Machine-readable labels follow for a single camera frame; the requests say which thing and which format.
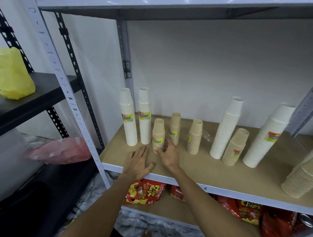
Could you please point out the clear crumpled plastic wrapper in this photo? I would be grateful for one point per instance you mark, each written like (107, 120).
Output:
(207, 135)

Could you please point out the person's right hand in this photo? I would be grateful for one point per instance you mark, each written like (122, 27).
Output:
(171, 157)

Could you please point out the pink plastic bag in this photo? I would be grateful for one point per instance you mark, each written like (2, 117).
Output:
(61, 151)

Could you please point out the wide wrapped brown cup stack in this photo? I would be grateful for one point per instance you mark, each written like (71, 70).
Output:
(235, 150)

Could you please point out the dark red snack bag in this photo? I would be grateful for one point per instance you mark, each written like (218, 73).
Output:
(278, 224)

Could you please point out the person's left thumb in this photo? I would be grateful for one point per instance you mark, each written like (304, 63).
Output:
(151, 166)

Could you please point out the red snack bag yellow print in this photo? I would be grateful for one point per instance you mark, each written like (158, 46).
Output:
(244, 210)

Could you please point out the person's right thumb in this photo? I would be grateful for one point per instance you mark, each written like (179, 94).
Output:
(159, 151)

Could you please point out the grey metal shelving rack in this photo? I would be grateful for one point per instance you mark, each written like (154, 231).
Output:
(220, 193)

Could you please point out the person's left forearm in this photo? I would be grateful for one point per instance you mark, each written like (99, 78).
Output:
(97, 214)

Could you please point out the cream paper cup stack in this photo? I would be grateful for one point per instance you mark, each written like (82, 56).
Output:
(299, 179)

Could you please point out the black metal shelving rack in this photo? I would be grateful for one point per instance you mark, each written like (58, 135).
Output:
(36, 94)

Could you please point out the tall wrapped white cup stack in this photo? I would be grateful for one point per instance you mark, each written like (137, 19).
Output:
(129, 117)
(144, 114)

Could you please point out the person's right forearm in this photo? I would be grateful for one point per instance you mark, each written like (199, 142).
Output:
(207, 205)

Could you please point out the small red snack bag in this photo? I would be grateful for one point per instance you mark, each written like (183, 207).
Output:
(177, 193)

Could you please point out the tall unlabelled white cup stack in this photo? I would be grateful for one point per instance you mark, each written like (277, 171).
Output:
(226, 131)

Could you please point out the short brown cup stack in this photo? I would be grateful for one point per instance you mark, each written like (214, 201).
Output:
(195, 138)
(175, 127)
(158, 133)

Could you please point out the shiny silver packet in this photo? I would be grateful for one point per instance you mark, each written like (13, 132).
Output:
(307, 220)

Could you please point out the wide wrapped white cup stack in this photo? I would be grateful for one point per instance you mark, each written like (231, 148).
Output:
(266, 139)

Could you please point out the yellow plastic bag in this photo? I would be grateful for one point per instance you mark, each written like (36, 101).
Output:
(13, 75)

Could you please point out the person's left hand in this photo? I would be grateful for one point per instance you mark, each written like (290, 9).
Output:
(138, 166)

